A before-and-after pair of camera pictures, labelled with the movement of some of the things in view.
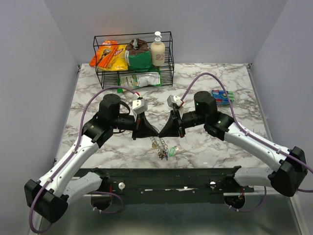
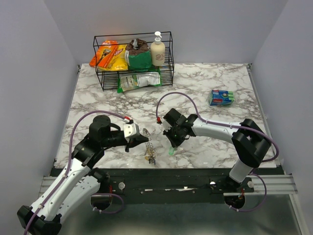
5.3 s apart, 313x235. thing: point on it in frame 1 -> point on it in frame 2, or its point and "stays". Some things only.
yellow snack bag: [117, 61] stays
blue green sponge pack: [220, 97] stays
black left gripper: [142, 128] -> [135, 141]
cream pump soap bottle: [157, 51] stays
